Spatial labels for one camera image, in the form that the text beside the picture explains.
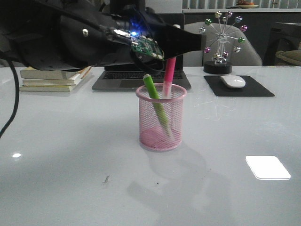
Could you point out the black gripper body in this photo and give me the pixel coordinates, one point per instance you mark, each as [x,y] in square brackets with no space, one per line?
[72,34]

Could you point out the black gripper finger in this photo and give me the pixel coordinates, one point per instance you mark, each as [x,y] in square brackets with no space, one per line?
[176,41]

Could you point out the pink highlighter pen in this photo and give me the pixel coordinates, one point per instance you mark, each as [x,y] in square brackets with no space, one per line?
[168,78]

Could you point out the green highlighter pen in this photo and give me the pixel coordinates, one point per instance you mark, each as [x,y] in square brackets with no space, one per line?
[159,109]

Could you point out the pink mesh pen holder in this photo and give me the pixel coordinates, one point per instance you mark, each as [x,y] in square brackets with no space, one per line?
[151,134]

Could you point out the green circuit board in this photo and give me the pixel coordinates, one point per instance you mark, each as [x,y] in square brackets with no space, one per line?
[138,42]

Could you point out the middle cream book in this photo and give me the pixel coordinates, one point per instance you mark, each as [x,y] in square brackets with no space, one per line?
[32,77]

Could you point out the cream book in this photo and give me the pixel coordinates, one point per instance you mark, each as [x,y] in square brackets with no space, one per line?
[47,88]
[32,77]

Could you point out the ferris wheel desk toy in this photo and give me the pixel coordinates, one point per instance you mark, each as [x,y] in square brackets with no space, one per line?
[222,35]

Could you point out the right grey armchair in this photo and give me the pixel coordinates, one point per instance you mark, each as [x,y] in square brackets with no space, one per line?
[239,54]

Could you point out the top yellow book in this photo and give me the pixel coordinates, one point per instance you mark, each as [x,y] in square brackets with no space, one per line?
[30,73]

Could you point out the grey laptop black screen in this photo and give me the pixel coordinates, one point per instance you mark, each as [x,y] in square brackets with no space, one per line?
[129,77]

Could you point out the bottom cream book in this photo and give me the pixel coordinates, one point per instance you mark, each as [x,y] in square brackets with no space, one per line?
[47,88]

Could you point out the white computer mouse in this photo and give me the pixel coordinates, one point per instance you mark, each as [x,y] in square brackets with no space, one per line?
[233,81]

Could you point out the fruit bowl on counter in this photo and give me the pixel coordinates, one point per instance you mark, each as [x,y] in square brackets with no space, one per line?
[245,4]

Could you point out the black mouse pad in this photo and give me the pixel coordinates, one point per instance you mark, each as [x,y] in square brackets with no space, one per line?
[252,88]

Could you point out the olive cushion far right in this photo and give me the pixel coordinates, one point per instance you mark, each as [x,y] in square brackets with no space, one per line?
[292,56]

